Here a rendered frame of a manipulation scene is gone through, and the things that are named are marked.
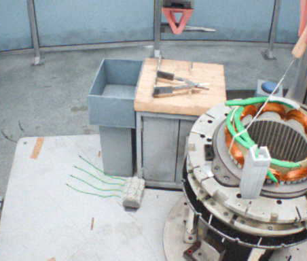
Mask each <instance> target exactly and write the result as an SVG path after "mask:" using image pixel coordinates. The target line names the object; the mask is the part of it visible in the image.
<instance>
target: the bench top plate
mask: <svg viewBox="0 0 307 261"><path fill-rule="evenodd" d="M37 138H38V137H25V138H20V139H19V140H18V143H17V145H16V151H15V155H14V159H13V163H12V168H11V171H10V172H11V173H10V178H9V180H8V185H7V189H6V193H5V198H4V199H5V200H4V202H3V209H2V213H1V220H0V261H45V260H49V259H50V258H53V257H54V258H55V260H56V261H167V260H166V258H165V255H164V248H163V240H162V238H163V230H164V225H165V221H166V219H167V217H168V214H169V211H170V210H171V209H172V208H173V206H174V204H175V203H177V201H178V200H179V199H180V198H181V197H182V196H183V195H184V194H183V193H184V192H176V191H170V190H149V189H145V190H144V195H143V198H142V199H141V205H140V207H139V209H137V212H135V213H131V212H127V211H124V210H123V209H124V206H122V197H123V192H120V191H118V190H122V191H124V188H125V187H126V182H127V181H125V180H123V179H116V178H112V177H109V176H108V175H104V173H101V172H100V171H99V170H101V171H102V172H104V168H103V157H102V150H101V138H100V135H78V136H69V135H63V136H49V137H45V138H44V142H43V145H42V147H41V151H40V153H39V155H38V158H37V160H36V159H30V156H31V154H32V151H33V148H34V147H35V143H36V141H37ZM78 155H79V156H81V157H82V158H83V159H82V158H80V157H79V156H78ZM84 159H86V160H87V161H88V162H89V163H91V164H93V165H94V166H95V167H97V168H98V169H99V170H98V169H96V168H94V167H93V166H92V165H91V164H89V163H88V162H86V161H85V160H84ZM72 165H73V166H72ZM74 166H77V167H79V168H81V169H84V170H85V171H87V172H89V173H91V174H92V175H94V176H96V177H97V178H99V179H100V180H102V181H105V182H107V183H111V184H122V185H124V186H121V185H110V184H106V183H103V182H102V181H100V180H98V179H97V178H95V177H93V176H92V175H91V174H89V173H87V172H85V171H83V170H81V169H78V168H76V167H74ZM70 175H73V176H74V177H78V178H80V179H82V180H84V181H86V182H88V183H89V184H90V185H92V186H94V187H96V188H93V187H92V186H89V185H88V184H87V183H85V182H83V181H81V180H79V179H76V178H74V177H71V176H70ZM65 183H66V184H65ZM67 184H68V185H69V186H68V185H67ZM70 186H72V187H73V188H76V189H78V190H81V191H84V192H89V193H91V194H87V193H84V192H79V191H77V190H74V189H73V188H71V187H70ZM97 188H98V189H97ZM99 189H100V190H99ZM112 189H118V190H112ZM104 190H112V191H104ZM95 194H97V195H100V196H97V195H95ZM113 194H115V195H118V196H121V198H120V197H118V196H110V195H113ZM102 196H110V197H107V198H104V197H102Z"/></svg>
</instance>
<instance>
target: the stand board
mask: <svg viewBox="0 0 307 261"><path fill-rule="evenodd" d="M158 62H159V59H154V58H146V59H145V63H144V66H143V70H142V74H141V79H140V81H139V86H138V89H137V93H136V97H135V100H134V110H135V111H150V112H158V113H166V114H182V115H191V116H201V115H202V114H204V113H205V112H206V111H207V110H209V109H211V108H212V107H214V106H216V105H218V104H220V103H225V101H226V95H225V76H224V72H223V65H217V64H208V63H199V62H192V65H193V71H192V75H190V67H191V62H190V61H181V60H163V59H161V63H160V71H165V72H169V73H174V75H175V76H177V77H181V78H183V79H186V80H189V81H191V82H195V83H209V85H201V86H202V87H205V88H209V89H208V90H205V89H200V88H192V92H191V96H190V97H189V89H187V90H180V91H176V92H175V91H173V93H170V94H155V97H154V102H151V95H152V91H153V88H154V81H155V78H156V71H157V68H158ZM184 85H187V84H185V83H183V82H178V81H175V80H173V81H172V80H164V79H161V78H158V83H157V87H162V86H173V87H177V86H184Z"/></svg>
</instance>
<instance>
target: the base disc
mask: <svg viewBox="0 0 307 261"><path fill-rule="evenodd" d="M188 214H189V204H188V202H187V201H186V199H185V196H184V195H183V196H182V197H181V198H180V199H179V200H178V201H177V203H175V204H174V206H173V208H172V209H171V210H170V211H169V214H168V217H167V219H166V221H165V225H164V230H163V238H162V240H163V248H164V255H165V258H166V260H167V261H187V260H186V259H185V258H184V257H183V252H184V251H186V250H187V249H188V248H190V247H191V246H192V245H193V244H194V243H196V242H198V241H199V242H202V239H203V238H205V236H206V234H207V231H208V229H209V227H207V226H205V225H204V223H202V222H201V221H200V218H199V222H198V227H199V228H201V229H202V234H198V232H197V240H196V242H194V243H186V242H185V241H184V234H185V223H186V221H187V219H188ZM286 249H288V248H286ZM288 250H289V252H291V256H292V257H291V259H290V261H307V242H305V243H301V244H299V245H297V247H296V248H295V249H288Z"/></svg>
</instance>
